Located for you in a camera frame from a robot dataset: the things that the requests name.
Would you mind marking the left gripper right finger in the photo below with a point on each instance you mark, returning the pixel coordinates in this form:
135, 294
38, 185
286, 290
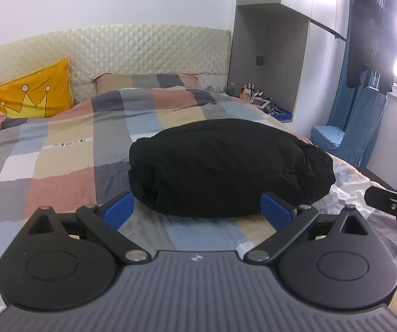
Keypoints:
331, 261

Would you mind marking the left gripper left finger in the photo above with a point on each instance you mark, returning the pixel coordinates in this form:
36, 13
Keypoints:
64, 261

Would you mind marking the black puffer jacket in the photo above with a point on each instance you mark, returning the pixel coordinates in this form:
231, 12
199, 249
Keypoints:
221, 168

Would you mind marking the yellow crown pillow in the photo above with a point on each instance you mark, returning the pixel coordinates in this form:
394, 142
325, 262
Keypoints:
41, 94

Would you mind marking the white tablet device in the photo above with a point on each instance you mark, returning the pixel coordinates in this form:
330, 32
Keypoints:
260, 103

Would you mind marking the hanging black garment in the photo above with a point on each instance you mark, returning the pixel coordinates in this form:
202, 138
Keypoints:
372, 42

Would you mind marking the plaid pillow at headboard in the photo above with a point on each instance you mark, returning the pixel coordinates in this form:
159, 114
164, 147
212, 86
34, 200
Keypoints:
110, 82

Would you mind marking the cream quilted headboard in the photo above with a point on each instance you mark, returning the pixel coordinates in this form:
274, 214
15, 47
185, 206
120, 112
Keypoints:
121, 49

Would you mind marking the blue curtain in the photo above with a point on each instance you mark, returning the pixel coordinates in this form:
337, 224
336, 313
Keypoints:
358, 112

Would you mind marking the dark wall switch right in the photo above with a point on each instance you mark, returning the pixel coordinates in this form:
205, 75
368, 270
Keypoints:
259, 60

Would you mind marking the grey wall cabinet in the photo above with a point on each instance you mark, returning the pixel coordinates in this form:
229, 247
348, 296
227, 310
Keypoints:
303, 42

